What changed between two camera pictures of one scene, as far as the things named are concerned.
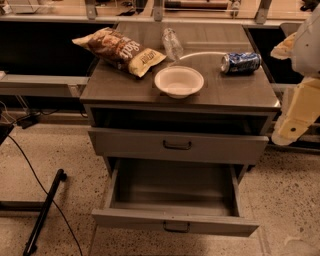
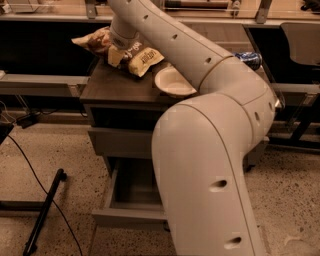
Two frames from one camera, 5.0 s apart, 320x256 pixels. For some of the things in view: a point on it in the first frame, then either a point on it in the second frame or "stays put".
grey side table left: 41,85 stays put
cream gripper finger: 285,50 -> 115,55
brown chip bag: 111,46 stays put
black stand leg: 38,228 stays put
